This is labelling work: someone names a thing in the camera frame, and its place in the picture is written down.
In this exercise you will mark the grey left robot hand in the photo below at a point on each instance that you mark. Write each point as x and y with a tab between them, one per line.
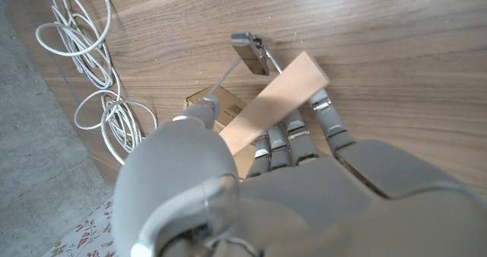
304	204

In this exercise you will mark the wooden stick with metal bracket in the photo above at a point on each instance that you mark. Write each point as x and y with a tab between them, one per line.
274	101

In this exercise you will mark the brown cardboard box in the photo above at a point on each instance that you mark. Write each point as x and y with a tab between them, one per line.
232	112

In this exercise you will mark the floral backdrop cloth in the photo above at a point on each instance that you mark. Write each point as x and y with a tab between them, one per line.
87	236

